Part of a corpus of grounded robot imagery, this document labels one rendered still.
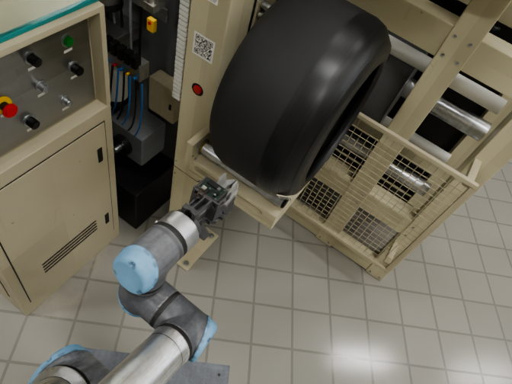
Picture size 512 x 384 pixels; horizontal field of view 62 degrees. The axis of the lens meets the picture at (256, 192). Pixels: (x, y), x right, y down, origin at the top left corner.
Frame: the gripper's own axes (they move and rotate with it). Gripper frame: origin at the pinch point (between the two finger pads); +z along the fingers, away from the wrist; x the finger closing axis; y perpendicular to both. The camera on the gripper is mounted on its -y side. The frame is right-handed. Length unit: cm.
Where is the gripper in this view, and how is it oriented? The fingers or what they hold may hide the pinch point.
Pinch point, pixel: (232, 185)
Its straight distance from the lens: 107.4
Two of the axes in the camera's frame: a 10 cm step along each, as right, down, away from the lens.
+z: 5.1, -5.2, 6.8
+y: 2.8, -6.5, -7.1
